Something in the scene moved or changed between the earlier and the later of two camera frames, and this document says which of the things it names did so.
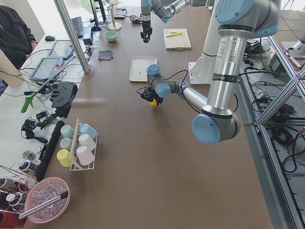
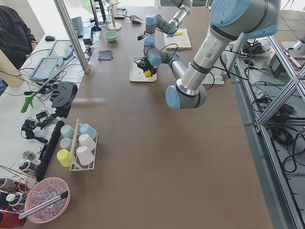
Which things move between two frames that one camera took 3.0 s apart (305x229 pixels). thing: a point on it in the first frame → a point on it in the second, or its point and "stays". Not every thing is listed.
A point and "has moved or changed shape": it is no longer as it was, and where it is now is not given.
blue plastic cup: x=85 y=129 stays
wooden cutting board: x=177 y=39 stays
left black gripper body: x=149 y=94 → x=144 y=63
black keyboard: x=78 y=25 stays
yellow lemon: x=153 y=103 has moved or changed shape
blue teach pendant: x=46 y=67 stays
